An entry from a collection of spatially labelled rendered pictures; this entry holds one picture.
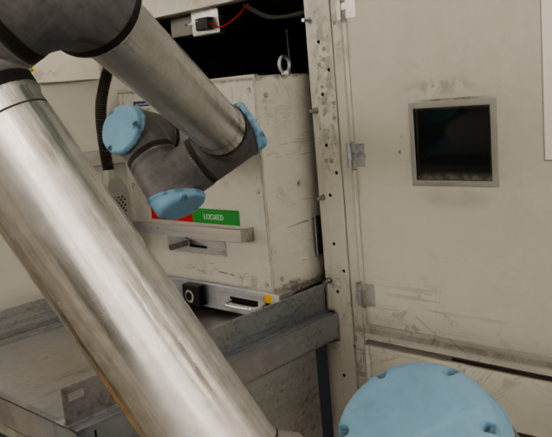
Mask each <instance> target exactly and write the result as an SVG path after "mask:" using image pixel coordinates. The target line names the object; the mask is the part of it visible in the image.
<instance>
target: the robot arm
mask: <svg viewBox="0 0 552 437"><path fill-rule="evenodd" d="M59 50H61V51H62V52H64V53H66V54H67V55H71V56H73V57H77V58H86V59H87V58H93V59H94V60H95V61H97V62H98V63H99V64H100V65H101V66H102V67H103V68H104V69H106V70H107V71H108V72H109V73H111V74H112V75H113V76H114V77H116V78H117V79H118V80H119V81H121V82H122V83H123V84H124V85H126V86H127V87H128V88H130V89H131V90H132V91H133V92H134V93H135V94H136V95H137V96H139V97H140V98H141V99H142V100H143V101H145V102H146V103H147V104H149V105H150V106H151V107H152V108H154V109H155V110H156V111H157V112H158V113H159V114H157V113H154V112H152V111H149V110H145V109H143V108H141V107H139V106H131V105H121V106H118V107H117V108H115V109H114V110H112V111H111V112H110V114H109V115H108V116H107V118H106V119H105V122H104V125H103V128H102V139H103V143H104V145H105V147H106V149H107V150H108V151H109V152H111V153H113V154H114V155H118V156H122V158H123V159H124V161H125V162H126V164H127V166H128V168H129V170H130V172H131V173H132V175H133V177H134V178H135V180H136V182H137V183H138V185H139V187H140V189H141V191H142V192H143V194H144V195H145V197H146V200H147V204H148V205H149V206H150V207H152V209H153V211H154V212H155V214H156V215H157V216H158V217H159V218H160V219H164V220H174V219H181V218H183V217H185V216H187V215H189V214H191V213H193V212H195V211H196V210H197V209H198V208H199V207H200V206H201V205H202V204H203V203H204V202H205V193H204V191H205V190H206V189H208V188H209V187H211V186H213V185H214V184H215V182H217V181H218V180H220V179H222V178H223V177H224V176H225V175H227V174H228V173H230V172H231V171H233V170H234V169H235V168H237V167H238V166H240V165H241V164H243V163H244V162H245V161H246V160H248V159H249V158H251V157H252V156H254V155H257V154H259V152H260V151H261V150H262V149H263V148H265V147H266V146H267V143H268V140H267V138H266V136H265V134H264V133H263V130H262V129H261V128H260V126H259V125H258V123H257V121H256V120H255V118H254V117H253V115H252V114H251V112H250V110H249V109H248V108H247V107H246V106H245V104H244V103H243V102H238V103H235V104H233V105H232V104H231V103H230V102H229V101H228V100H227V99H226V97H225V96H224V95H223V94H222V93H221V92H220V91H219V89H218V88H217V87H216V86H215V85H214V84H213V83H212V82H211V80H210V79H209V78H208V77H207V76H206V75H205V74H204V72H203V71H202V70H201V69H200V68H199V67H198V66H197V64H196V63H195V62H194V61H193V60H192V59H191V58H190V57H189V56H188V55H187V54H186V53H185V52H184V50H182V48H181V47H180V46H179V45H178V44H177V43H176V42H175V41H174V39H173V38H172V37H171V36H170V35H169V34H168V33H167V31H166V30H165V29H164V28H163V27H162V26H161V25H160V24H159V22H158V21H157V20H156V19H155V18H154V17H153V16H152V14H151V13H150V12H149V11H148V10H147V9H146V8H145V6H144V5H143V0H0V234H1V235H2V237H3V239H4V240H5V241H6V243H7V244H8V246H9V247H10V249H11V250H12V251H13V253H14V254H15V255H16V257H17V259H18V260H19V262H20V263H21V265H22V266H23V268H24V269H25V270H26V271H27V273H28V274H29V276H30V278H31V279H32V280H33V282H34V283H35V285H36V287H37V288H38V290H39V291H40V292H41V293H42V295H43V296H44V298H45V299H46V301H47V302H48V304H49V305H50V307H51V308H52V310H53V311H54V312H55V314H56V315H57V317H58V318H59V319H60V321H61V322H62V324H63V326H64V327H65V329H66V330H67V332H68V333H69V334H70V335H71V337H72V338H73V340H74V341H75V343H76V344H77V346H78V347H79V349H80V350H81V352H82V354H83V355H84V356H85V357H86V358H87V360H88V362H89V363H90V365H91V366H92V368H93V369H94V371H95V373H96V374H97V375H98V376H99V377H100V379H101V381H102V382H103V384H104V385H105V386H106V388H107V390H108V391H109V393H110V394H111V396H112V397H113V398H114V399H115V401H116V402H117V404H118V405H119V407H120V408H121V410H122V411H123V413H124V414H125V416H126V417H127V418H128V420H129V421H130V422H131V424H132V425H133V427H134V429H135V430H136V432H137V433H138V434H139V436H140V437H303V436H302V435H301V433H298V432H293V431H288V430H282V429H277V428H275V427H272V426H271V424H270V422H269V421H268V419H267V418H266V417H265V415H264V414H263V412H262V410H261V409H260V407H259V406H258V405H257V404H256V402H255V401H254V399H253V398H252V396H251V395H250V393H249V392H248V390H247V389H246V387H245V386H244V385H243V384H242V382H241V381H240V379H239V378H238V376H237V374H236V373H235V372H234V370H233V369H232V367H231V366H230V364H229V363H228V362H227V361H226V359H225V358H224V356H223V354H222V353H221V351H220V350H219V349H218V347H217V345H216V344H215V343H214V342H213V340H212V339H211V337H210V336H209V334H208V333H207V331H206V330H205V328H204V326H203V325H202V324H201V322H200V321H199V320H198V318H197V317H196V315H195V314H194V313H193V311H192V309H191V308H190V306H189V305H188V303H187V302H186V301H185V300H184V298H183V297H182V295H181V294H180V292H179V291H178V289H177V288H176V286H175V285H174V283H173V282H172V280H171V279H170V278H169V277H168V275H167V274H166V272H165V270H164V269H163V268H162V266H161V265H160V263H159V261H158V260H157V258H156V257H155V256H154V255H153V253H152V252H151V250H150V249H149V247H148V246H147V245H146V243H145V241H144V240H143V238H142V237H141V236H140V235H139V233H138V232H137V230H136V229H135V227H134V226H133V224H132V223H131V221H130V220H129V218H128V217H127V215H126V214H125V213H124V212H123V210H122V209H121V207H120V205H119V204H118V202H117V201H116V200H115V198H114V196H113V195H112V193H110V191H109V190H108V189H107V187H106V185H105V184H104V182H103V181H102V179H101V178H100V176H99V175H98V173H97V172H96V171H95V170H94V168H93V167H92V165H91V164H90V162H89V161H88V159H87V157H86V156H85V155H84V153H83V152H82V150H81V149H80V148H79V146H78V145H77V144H76V142H75V140H74V139H73V137H72V136H71V134H70V133H69V132H68V130H67V129H66V128H65V126H64V125H63V123H62V122H61V120H60V119H59V117H58V116H57V114H56V113H55V111H54V110H53V108H52V107H51V106H50V105H49V103H48V101H47V100H46V99H45V97H44V96H43V94H42V90H41V86H40V85H39V83H38V82H37V81H36V79H35V77H34V76H33V75H32V74H31V72H30V69H31V68H32V67H33V66H35V65H36V64H37V63H39V61H41V60H42V59H43V58H45V57H46V56H47V55H48V54H50V53H52V52H56V51H59ZM339 429H340V430H339V433H338V437H520V436H519V434H518V433H517V431H516V430H515V429H514V428H513V426H512V425H511V423H510V420H509V418H508V416H507V414H506V413H505V412H504V410H503V408H502V407H501V406H500V404H499V403H498V402H497V401H496V400H495V399H494V398H493V397H492V396H491V395H490V394H489V393H487V392H486V391H485V390H483V389H482V388H481V387H480V386H479V385H478V384H477V383H476V382H475V381H474V380H472V379H471V378H470V377H469V376H468V375H466V374H464V373H462V372H460V371H458V370H456V369H453V368H451V367H448V366H445V365H442V364H437V363H432V362H411V363H405V364H401V365H398V366H395V367H392V368H389V369H387V370H386V372H384V373H383V374H381V375H376V376H374V377H372V378H371V379H370V380H368V381H367V382H366V383H365V384H363V385H362V386H361V387H360V388H359V389H358V390H357V392H356V393H355V394H354V395H353V397H352V398H351V399H350V401H349V402H348V404H347V405H346V407H345V409H344V411H343V414H342V416H341V419H340V423H339Z"/></svg>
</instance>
